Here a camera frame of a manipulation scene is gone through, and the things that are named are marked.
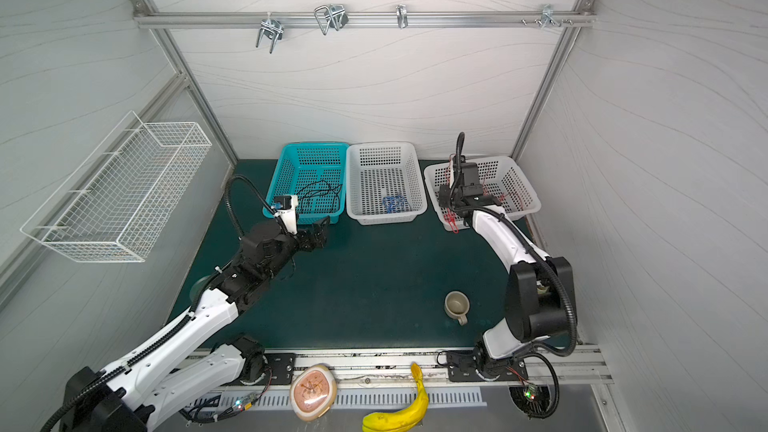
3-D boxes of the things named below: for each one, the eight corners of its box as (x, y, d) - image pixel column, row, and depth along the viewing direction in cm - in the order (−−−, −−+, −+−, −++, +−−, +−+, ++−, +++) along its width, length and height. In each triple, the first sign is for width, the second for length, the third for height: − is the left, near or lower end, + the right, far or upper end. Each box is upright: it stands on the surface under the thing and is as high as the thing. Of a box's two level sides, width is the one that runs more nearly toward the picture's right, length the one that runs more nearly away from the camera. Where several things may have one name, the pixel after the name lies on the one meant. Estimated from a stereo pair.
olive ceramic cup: (441, 319, 83) (444, 314, 79) (445, 294, 88) (448, 287, 84) (464, 326, 82) (467, 321, 78) (467, 300, 87) (470, 294, 83)
